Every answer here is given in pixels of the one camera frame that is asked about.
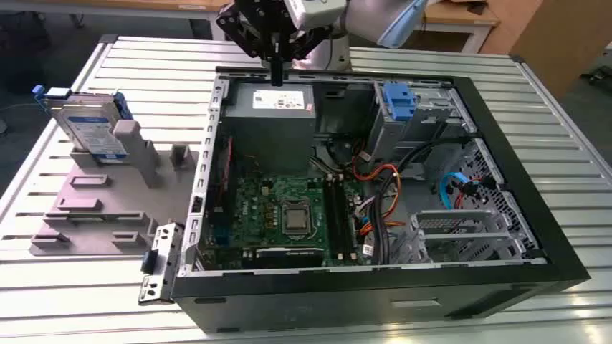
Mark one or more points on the green motherboard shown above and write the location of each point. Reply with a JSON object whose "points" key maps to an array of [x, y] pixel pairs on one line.
{"points": [[257, 200]]}

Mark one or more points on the wooden cabinet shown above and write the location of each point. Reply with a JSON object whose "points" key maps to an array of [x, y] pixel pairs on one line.
{"points": [[558, 36]]}

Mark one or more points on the black chair base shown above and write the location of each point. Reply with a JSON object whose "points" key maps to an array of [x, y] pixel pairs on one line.
{"points": [[600, 73]]}

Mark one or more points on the hard disk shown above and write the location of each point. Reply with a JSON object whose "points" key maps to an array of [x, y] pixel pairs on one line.
{"points": [[90, 129]]}

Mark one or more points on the metal disk bay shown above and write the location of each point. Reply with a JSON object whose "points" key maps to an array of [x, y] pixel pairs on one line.
{"points": [[468, 235]]}

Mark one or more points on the black graphics card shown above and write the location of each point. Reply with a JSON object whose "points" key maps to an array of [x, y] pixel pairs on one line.
{"points": [[290, 257]]}

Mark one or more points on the grey parts rack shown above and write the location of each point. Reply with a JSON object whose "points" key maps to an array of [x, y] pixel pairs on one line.
{"points": [[118, 215]]}

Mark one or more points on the metal drive cage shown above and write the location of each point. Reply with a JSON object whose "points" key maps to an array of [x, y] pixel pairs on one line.
{"points": [[389, 139]]}

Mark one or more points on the CPU socket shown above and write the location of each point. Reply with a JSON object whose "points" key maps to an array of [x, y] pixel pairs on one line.
{"points": [[296, 204]]}

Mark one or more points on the silver CPU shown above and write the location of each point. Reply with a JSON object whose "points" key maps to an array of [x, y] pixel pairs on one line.
{"points": [[296, 219]]}

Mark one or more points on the wooden desk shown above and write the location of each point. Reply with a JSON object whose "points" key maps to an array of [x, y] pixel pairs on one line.
{"points": [[458, 18]]}

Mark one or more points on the grey power supply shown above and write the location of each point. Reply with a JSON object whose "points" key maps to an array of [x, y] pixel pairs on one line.
{"points": [[268, 143]]}

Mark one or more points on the black RAM slot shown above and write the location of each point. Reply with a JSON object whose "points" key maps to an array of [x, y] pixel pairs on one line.
{"points": [[333, 215], [345, 215]]}

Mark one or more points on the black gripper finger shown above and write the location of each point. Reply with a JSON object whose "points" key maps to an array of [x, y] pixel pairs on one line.
{"points": [[238, 28], [305, 43]]}

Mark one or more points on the black PC case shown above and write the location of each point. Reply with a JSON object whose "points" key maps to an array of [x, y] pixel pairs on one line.
{"points": [[334, 297]]}

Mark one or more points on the blue drive latch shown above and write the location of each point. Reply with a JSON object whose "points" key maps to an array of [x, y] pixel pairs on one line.
{"points": [[398, 104]]}

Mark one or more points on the metal card retainer bracket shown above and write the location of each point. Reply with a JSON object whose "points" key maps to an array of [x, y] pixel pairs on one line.
{"points": [[164, 251]]}

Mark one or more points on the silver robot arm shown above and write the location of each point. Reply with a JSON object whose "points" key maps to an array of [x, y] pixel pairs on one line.
{"points": [[336, 46]]}

